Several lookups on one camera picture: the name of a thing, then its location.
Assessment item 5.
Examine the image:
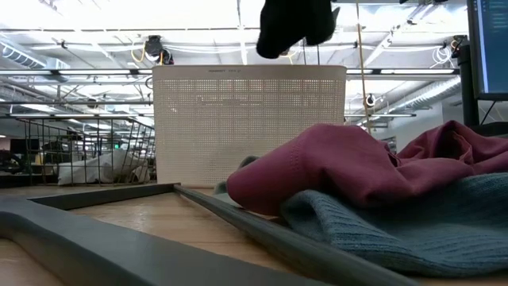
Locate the grey-green sock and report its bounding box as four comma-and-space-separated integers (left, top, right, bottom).
214, 155, 261, 207

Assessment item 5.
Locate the white coiled ceiling cable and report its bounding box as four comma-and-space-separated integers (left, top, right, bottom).
431, 44, 454, 68

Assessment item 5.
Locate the grey side desk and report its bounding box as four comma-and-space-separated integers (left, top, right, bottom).
470, 121, 508, 138

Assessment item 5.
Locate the black cloth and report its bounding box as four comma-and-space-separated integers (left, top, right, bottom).
256, 0, 337, 60

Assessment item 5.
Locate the grey tray frame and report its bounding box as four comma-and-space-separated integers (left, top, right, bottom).
0, 182, 421, 286

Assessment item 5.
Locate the white perforated plastic bin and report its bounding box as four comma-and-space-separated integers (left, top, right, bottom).
152, 65, 348, 188

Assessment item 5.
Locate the maroon cloth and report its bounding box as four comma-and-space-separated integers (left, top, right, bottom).
226, 120, 508, 215

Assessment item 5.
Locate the black wire basket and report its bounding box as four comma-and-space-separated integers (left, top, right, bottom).
15, 117, 156, 187

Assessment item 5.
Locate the long yellow hanging cable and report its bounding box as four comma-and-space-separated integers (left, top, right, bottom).
355, 0, 373, 133

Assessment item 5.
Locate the silver ventilation duct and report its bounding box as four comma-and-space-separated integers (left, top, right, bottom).
391, 77, 461, 114

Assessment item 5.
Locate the black computer monitor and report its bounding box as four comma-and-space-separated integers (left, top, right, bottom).
467, 0, 508, 101

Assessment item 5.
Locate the light grey shirt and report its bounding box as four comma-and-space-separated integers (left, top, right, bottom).
57, 149, 152, 187

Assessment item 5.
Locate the teal knitted sock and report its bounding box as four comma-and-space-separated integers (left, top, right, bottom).
280, 172, 508, 279

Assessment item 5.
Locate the black monitor stand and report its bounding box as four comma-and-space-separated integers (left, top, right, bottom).
456, 35, 482, 128

